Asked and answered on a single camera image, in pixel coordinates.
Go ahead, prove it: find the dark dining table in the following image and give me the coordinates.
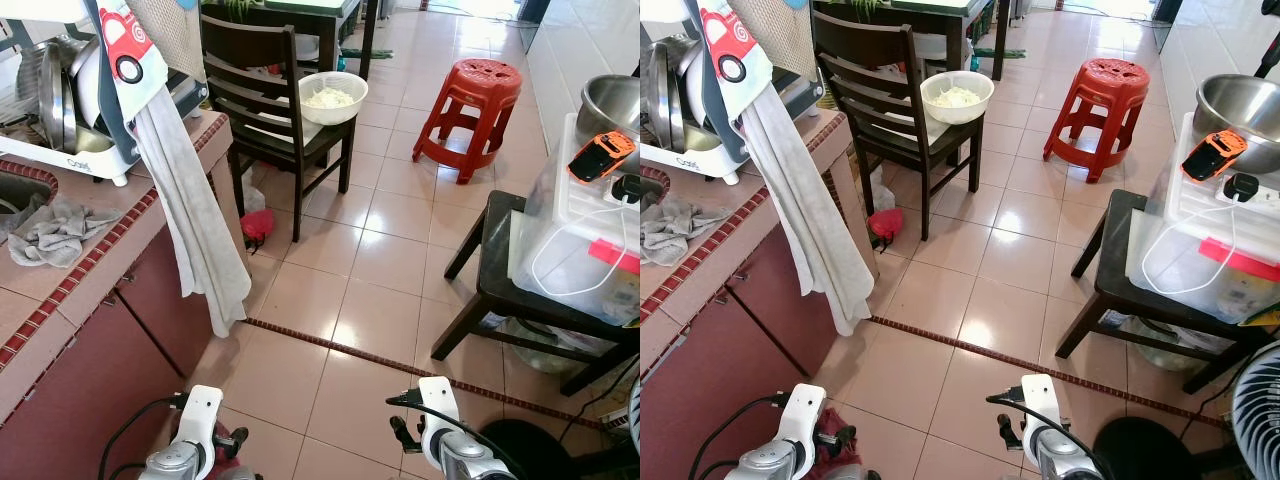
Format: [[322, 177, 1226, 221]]
[[812, 0, 1011, 81], [200, 0, 379, 81]]

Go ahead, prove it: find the long white towel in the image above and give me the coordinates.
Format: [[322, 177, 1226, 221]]
[[130, 78, 253, 338], [738, 82, 877, 338]]

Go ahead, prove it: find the black round fan base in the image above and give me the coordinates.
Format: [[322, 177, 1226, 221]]
[[1092, 417, 1186, 480], [478, 419, 573, 480]]

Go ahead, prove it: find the steel plate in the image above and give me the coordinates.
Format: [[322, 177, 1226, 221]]
[[36, 38, 83, 153], [645, 40, 691, 151]]

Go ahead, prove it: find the white bowl with food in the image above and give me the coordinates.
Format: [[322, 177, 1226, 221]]
[[298, 71, 370, 127], [919, 70, 996, 127]]

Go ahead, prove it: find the red car print cloth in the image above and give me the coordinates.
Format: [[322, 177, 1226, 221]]
[[688, 0, 779, 151], [83, 0, 173, 151]]

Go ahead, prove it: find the dark wooden low stool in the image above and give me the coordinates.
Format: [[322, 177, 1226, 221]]
[[431, 190, 641, 397], [1054, 189, 1280, 397]]

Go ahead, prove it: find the white dish rack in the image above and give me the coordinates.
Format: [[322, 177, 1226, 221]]
[[0, 0, 211, 188], [640, 0, 828, 188]]

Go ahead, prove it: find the red plastic stool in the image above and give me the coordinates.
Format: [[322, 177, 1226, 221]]
[[412, 58, 524, 186], [1042, 57, 1152, 186]]

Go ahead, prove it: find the red plastic bag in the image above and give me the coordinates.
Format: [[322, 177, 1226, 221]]
[[240, 207, 277, 253], [867, 206, 905, 253]]

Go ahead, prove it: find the clear plastic storage box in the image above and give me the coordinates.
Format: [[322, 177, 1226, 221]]
[[1124, 112, 1280, 328], [507, 112, 641, 328]]

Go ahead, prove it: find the beige woven mat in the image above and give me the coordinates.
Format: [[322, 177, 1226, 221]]
[[125, 0, 208, 83], [728, 0, 818, 83]]

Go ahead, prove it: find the steel basin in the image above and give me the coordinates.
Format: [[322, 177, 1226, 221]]
[[500, 318, 606, 376], [1120, 318, 1216, 373]]

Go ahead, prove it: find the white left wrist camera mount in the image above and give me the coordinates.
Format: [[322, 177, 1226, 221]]
[[778, 384, 828, 453], [173, 384, 225, 453]]

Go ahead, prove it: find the thin white cable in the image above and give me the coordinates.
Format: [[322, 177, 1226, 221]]
[[1139, 200, 1241, 298], [528, 196, 633, 298]]

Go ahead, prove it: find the crumpled grey rag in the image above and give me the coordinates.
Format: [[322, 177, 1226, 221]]
[[8, 193, 123, 269], [640, 197, 738, 268]]

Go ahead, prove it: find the large steel mixing bowl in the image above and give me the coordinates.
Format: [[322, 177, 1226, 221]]
[[577, 75, 641, 151], [1192, 73, 1280, 148]]

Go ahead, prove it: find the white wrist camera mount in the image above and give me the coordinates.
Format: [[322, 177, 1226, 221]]
[[1018, 374, 1063, 446], [778, 384, 828, 453], [417, 376, 463, 446], [173, 384, 225, 453]]

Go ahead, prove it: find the maroon cabinet door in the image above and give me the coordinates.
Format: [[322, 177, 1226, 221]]
[[735, 228, 831, 386], [113, 225, 219, 379], [0, 293, 193, 480], [640, 295, 801, 480]]

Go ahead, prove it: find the orange black device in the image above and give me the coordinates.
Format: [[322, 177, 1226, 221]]
[[1180, 130, 1249, 184], [567, 130, 638, 185]]

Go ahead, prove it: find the dark wooden chair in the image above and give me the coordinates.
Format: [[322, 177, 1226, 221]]
[[198, 10, 358, 244], [810, 10, 988, 244]]

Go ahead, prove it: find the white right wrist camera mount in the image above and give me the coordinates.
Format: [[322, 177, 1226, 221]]
[[417, 376, 463, 446], [1018, 374, 1063, 446]]

